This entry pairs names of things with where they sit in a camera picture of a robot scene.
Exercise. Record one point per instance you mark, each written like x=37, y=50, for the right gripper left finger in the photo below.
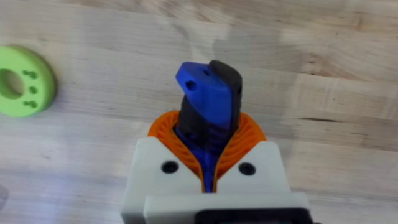
x=149, y=174

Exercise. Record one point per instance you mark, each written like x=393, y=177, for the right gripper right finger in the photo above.
x=264, y=174

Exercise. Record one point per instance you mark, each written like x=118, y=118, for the blue electric screwdriver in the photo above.
x=211, y=99

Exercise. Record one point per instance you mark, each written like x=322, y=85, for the green disc with holes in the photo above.
x=21, y=82

